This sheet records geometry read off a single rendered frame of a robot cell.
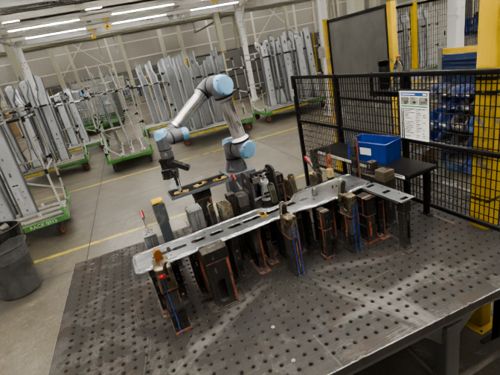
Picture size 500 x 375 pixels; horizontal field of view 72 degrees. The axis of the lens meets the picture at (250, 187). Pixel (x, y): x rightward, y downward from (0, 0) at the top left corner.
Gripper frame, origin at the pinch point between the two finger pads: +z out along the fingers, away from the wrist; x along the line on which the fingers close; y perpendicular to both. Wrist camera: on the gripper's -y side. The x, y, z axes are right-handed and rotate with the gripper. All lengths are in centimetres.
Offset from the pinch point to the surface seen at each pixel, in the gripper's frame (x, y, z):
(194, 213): 18.8, -7.5, 8.3
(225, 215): 13.6, -22.5, 15.7
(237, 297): 48, -22, 45
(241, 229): 30.1, -30.7, 17.8
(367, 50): -200, -191, -40
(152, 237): 26.8, 15.8, 13.5
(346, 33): -235, -182, -62
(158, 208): 7.3, 13.6, 6.1
